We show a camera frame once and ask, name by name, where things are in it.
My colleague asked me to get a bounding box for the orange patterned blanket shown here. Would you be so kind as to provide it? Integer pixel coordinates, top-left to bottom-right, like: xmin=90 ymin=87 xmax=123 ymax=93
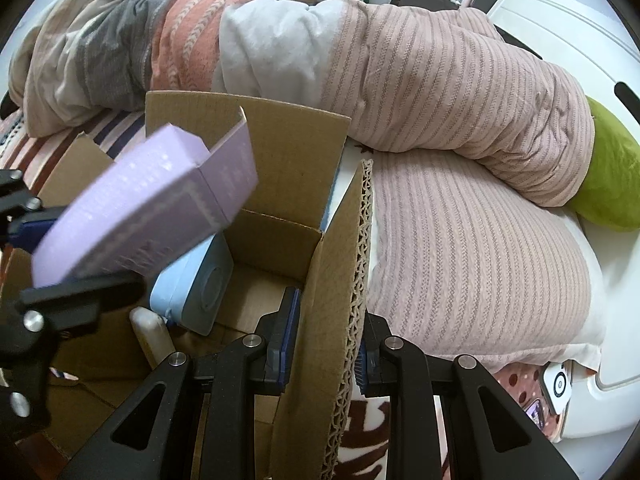
xmin=149 ymin=0 xmax=259 ymax=97

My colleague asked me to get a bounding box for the grey white striped blanket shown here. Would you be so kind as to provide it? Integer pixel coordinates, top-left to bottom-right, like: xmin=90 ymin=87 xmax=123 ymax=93
xmin=7 ymin=0 xmax=202 ymax=139

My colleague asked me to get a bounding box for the striped bed sheet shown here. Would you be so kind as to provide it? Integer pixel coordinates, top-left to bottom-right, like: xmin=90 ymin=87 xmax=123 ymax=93
xmin=0 ymin=109 xmax=149 ymax=196

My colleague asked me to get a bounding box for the white plastic bottle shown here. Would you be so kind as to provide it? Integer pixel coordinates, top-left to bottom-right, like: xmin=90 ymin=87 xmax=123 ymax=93
xmin=129 ymin=306 xmax=177 ymax=370

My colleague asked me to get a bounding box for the purple paper box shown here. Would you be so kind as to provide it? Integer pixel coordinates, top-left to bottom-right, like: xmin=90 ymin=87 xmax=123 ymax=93
xmin=31 ymin=106 xmax=259 ymax=289

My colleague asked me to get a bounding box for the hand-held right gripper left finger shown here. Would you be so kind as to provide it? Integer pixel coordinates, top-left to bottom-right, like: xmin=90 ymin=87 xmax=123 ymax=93
xmin=57 ymin=287 xmax=303 ymax=480

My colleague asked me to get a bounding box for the smartphone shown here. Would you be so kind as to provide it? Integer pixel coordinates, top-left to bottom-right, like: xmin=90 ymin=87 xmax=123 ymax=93
xmin=522 ymin=397 xmax=549 ymax=431

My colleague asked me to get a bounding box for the brown white printed blanket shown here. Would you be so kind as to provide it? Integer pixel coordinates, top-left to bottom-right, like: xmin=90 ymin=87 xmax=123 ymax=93
xmin=334 ymin=392 xmax=402 ymax=480

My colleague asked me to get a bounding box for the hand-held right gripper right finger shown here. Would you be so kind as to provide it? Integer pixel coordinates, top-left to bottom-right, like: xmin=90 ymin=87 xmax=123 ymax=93
xmin=356 ymin=312 xmax=581 ymax=480

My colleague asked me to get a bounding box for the green pillow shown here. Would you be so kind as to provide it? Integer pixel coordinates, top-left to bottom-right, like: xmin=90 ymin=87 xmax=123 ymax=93
xmin=567 ymin=95 xmax=640 ymax=233

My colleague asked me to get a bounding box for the pink polka dot cloth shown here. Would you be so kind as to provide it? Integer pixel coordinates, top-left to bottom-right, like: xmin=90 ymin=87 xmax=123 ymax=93
xmin=492 ymin=362 xmax=566 ymax=443

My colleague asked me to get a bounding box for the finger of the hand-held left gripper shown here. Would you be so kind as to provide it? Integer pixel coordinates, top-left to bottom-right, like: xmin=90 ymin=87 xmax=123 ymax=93
xmin=0 ymin=272 xmax=147 ymax=433
xmin=0 ymin=170 xmax=67 ymax=257

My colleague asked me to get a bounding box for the white round-button device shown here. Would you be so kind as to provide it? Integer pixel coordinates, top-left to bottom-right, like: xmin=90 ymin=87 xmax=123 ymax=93
xmin=542 ymin=362 xmax=574 ymax=416

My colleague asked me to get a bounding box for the pink striped quilt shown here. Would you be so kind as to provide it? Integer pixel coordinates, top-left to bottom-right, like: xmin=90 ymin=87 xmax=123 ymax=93
xmin=215 ymin=0 xmax=608 ymax=377

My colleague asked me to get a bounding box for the brown cardboard box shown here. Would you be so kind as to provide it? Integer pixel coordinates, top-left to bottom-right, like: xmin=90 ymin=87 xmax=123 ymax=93
xmin=0 ymin=90 xmax=376 ymax=480

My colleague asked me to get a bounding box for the light blue box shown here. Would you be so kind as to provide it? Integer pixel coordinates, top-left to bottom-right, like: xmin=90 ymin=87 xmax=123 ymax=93
xmin=149 ymin=232 xmax=236 ymax=337

